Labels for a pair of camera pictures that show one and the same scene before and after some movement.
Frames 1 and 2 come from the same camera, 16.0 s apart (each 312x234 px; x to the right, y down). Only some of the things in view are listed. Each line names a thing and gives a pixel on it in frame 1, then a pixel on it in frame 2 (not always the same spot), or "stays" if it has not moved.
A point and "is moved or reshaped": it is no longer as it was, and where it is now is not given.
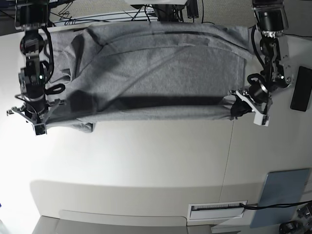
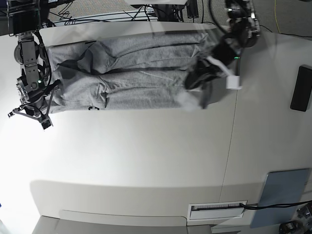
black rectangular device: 302,91 stays
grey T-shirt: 110,72 is moved or reshaped
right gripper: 259,92 -> 202,71
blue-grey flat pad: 281,187 stays
